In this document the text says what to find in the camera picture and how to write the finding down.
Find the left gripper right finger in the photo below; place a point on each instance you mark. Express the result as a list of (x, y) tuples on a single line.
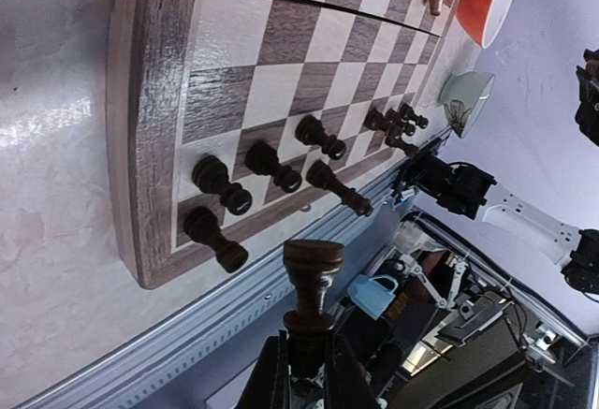
[(345, 386)]

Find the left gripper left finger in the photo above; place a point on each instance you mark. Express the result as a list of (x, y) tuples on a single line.
[(268, 384)]

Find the dark queen tall piece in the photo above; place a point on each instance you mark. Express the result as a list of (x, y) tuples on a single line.
[(311, 267)]

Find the dark pawn placed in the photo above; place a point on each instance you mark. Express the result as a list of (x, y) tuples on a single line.
[(263, 160), (311, 132), (377, 121)]

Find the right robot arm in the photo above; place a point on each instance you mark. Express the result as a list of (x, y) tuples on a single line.
[(573, 250)]

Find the wooden chess board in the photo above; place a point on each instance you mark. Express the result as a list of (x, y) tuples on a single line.
[(189, 78)]

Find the light blue mug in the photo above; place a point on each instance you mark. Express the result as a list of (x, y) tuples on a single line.
[(372, 294)]

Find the dark pawn front left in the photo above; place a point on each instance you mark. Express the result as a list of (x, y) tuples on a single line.
[(201, 226)]

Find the dark pawn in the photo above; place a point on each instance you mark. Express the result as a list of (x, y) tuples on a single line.
[(201, 226), (321, 176), (408, 114), (210, 176)]

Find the dark pawn front centre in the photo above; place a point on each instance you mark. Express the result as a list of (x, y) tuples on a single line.
[(321, 176)]

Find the dark pawn front right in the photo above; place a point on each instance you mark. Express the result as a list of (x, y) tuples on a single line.
[(408, 114)]

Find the green glass bowl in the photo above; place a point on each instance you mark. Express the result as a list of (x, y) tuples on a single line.
[(463, 97)]

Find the aluminium front rail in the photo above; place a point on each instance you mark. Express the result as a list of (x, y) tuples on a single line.
[(96, 340)]

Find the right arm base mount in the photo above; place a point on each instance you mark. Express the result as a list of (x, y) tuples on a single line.
[(459, 187)]

